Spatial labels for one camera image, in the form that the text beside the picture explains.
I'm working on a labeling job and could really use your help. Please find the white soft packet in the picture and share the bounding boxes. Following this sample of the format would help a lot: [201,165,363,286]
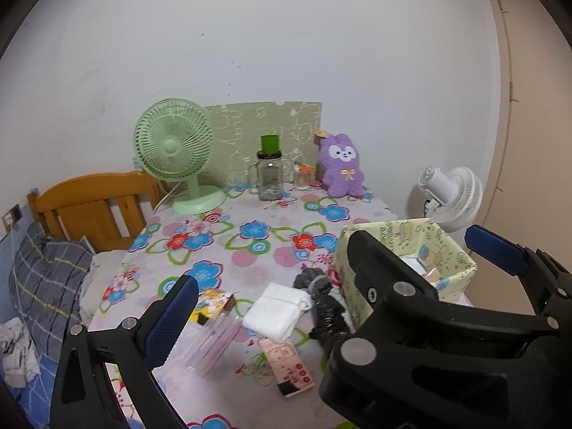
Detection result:
[400,254,432,278]

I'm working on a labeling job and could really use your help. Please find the yellow red snack packet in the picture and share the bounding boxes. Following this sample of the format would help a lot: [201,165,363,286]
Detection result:
[190,290,240,327]

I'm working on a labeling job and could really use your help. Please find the beige door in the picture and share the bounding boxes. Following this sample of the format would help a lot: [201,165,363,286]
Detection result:
[483,0,572,314]

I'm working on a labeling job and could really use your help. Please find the white clip fan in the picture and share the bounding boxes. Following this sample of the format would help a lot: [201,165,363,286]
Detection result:
[406,166,484,233]

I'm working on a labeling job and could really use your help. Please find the white grey crumpled cloth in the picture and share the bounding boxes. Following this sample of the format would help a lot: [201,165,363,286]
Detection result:
[0,317,41,387]

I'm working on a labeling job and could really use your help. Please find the yellow-green patterned storage box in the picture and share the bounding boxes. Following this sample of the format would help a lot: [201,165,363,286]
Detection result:
[335,218,478,327]

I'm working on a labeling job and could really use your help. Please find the black soft item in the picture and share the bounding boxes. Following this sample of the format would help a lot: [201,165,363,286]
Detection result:
[310,292,355,363]

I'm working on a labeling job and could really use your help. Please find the cream cloth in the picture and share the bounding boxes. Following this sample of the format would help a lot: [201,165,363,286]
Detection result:
[80,250,130,322]

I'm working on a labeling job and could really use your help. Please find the blue bed sheet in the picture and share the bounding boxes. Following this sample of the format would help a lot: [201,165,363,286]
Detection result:
[0,232,61,418]

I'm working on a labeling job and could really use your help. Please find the wooden headboard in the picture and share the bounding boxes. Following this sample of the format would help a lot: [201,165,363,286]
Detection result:
[27,171,168,253]

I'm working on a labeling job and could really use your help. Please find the green patterned wall board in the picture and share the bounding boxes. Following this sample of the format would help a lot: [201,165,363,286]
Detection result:
[203,101,323,188]

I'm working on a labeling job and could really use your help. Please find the clear pink striped plastic bag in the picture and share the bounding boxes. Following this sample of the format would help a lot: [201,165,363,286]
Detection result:
[185,310,244,376]

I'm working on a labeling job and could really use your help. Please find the cotton swab container orange lid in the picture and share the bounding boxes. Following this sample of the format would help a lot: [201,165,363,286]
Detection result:
[292,164,316,191]

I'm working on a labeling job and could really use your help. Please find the floral tablecloth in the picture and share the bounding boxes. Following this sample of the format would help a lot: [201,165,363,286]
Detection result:
[87,185,398,429]

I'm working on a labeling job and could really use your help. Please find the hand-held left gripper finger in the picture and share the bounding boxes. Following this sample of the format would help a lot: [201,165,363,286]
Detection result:
[49,274,200,429]

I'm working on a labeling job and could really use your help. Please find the glass jar with green lid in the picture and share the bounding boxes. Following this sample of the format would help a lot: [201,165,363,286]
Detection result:
[248,135,287,201]

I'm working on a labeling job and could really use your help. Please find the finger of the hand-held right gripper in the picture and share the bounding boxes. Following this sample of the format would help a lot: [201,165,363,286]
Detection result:
[465,225,572,327]
[319,228,559,429]

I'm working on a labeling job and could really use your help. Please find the pink card packet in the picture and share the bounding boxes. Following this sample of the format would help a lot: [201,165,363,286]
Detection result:
[257,337,316,398]

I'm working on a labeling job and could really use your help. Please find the white fan cable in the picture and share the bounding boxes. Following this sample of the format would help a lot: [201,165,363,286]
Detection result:
[152,181,179,213]

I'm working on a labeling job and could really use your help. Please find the grey plaid pillow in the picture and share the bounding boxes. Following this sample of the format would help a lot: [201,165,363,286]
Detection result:
[9,223,94,358]

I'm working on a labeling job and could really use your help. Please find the pink small packet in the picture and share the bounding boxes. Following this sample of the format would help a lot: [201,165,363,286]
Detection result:
[424,268,450,293]

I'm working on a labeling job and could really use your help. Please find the purple plush bunny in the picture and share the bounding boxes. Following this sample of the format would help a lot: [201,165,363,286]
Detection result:
[313,129,367,198]

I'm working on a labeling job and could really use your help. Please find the green desk fan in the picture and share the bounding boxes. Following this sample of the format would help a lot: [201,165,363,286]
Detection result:
[133,97,226,215]

